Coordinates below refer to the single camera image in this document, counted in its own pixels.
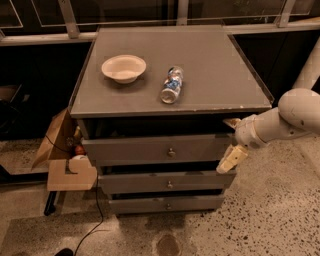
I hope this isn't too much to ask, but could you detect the brown cardboard box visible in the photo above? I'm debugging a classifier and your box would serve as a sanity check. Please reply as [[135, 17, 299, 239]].
[[32, 109, 97, 191]]

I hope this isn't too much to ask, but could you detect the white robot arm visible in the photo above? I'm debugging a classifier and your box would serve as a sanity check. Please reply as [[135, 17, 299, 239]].
[[217, 39, 320, 174]]

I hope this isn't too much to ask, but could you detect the black table leg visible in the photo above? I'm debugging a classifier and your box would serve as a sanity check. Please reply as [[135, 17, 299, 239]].
[[44, 191, 57, 216]]

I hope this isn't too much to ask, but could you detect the clear plastic water bottle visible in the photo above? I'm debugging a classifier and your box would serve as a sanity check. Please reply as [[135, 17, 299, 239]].
[[160, 66, 184, 104]]

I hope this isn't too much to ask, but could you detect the orange item in box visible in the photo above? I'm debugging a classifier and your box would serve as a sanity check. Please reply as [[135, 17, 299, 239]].
[[74, 145, 86, 155]]

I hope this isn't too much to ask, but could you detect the grey drawer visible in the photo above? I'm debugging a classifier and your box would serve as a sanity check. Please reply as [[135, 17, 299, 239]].
[[99, 170, 236, 194], [109, 195, 224, 214], [82, 134, 233, 166]]

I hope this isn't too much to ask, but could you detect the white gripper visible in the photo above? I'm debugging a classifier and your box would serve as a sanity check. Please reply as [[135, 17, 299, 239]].
[[216, 115, 267, 174]]

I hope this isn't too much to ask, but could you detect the white paper bowl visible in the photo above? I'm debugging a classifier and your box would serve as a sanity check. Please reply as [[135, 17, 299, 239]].
[[101, 55, 146, 84]]

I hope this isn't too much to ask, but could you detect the grey top drawer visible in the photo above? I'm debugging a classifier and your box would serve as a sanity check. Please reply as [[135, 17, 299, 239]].
[[82, 134, 233, 166]]

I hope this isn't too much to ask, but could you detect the grey drawer cabinet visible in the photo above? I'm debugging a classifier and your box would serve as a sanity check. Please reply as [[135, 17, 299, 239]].
[[70, 26, 273, 201]]

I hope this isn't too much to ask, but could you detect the white window railing frame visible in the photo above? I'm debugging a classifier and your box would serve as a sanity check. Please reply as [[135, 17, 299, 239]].
[[0, 0, 320, 46]]

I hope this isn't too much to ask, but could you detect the black cable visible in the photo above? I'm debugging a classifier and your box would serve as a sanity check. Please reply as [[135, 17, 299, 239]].
[[44, 134, 105, 256]]

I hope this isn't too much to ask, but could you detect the grey bottom drawer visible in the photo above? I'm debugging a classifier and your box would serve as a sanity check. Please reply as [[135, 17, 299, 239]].
[[109, 195, 224, 214]]

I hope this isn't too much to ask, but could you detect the grey middle drawer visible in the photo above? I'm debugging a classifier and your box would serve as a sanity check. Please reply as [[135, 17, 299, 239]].
[[99, 170, 236, 194]]

